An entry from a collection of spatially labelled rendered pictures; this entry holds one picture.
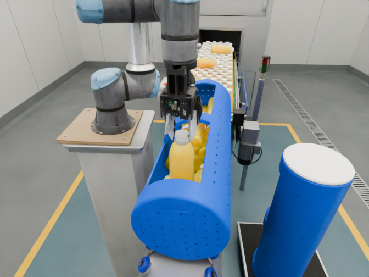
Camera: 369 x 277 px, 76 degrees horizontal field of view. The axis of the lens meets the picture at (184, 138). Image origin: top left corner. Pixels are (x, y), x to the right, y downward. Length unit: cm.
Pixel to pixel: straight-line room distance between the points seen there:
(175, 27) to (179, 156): 31
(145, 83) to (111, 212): 65
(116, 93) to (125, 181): 38
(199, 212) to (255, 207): 168
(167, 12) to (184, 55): 8
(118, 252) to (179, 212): 93
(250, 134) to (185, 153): 109
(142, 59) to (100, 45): 508
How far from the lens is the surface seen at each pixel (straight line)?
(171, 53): 48
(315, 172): 110
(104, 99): 97
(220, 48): 240
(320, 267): 193
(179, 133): 61
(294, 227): 125
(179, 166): 64
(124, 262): 161
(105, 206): 123
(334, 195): 113
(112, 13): 54
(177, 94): 49
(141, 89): 97
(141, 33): 94
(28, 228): 242
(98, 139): 99
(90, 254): 206
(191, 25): 48
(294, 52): 601
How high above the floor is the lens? 167
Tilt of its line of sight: 33 degrees down
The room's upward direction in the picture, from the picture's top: straight up
